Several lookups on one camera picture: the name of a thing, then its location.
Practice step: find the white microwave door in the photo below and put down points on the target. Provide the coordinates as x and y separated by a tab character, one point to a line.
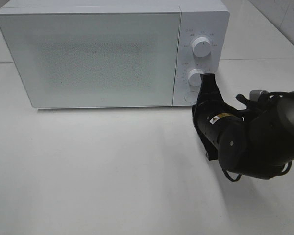
94	60

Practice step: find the white microwave oven body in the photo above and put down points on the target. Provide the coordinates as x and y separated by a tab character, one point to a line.
197	17

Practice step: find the round white door button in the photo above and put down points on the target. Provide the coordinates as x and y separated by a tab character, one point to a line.
191	97

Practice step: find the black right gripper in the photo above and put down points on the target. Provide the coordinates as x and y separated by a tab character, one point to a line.
212	116

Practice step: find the white timer knob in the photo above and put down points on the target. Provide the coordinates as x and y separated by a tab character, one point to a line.
194	77

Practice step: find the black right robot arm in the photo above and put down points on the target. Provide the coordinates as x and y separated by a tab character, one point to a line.
257	141

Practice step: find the upper white power knob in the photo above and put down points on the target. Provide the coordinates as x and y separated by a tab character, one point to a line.
201	46

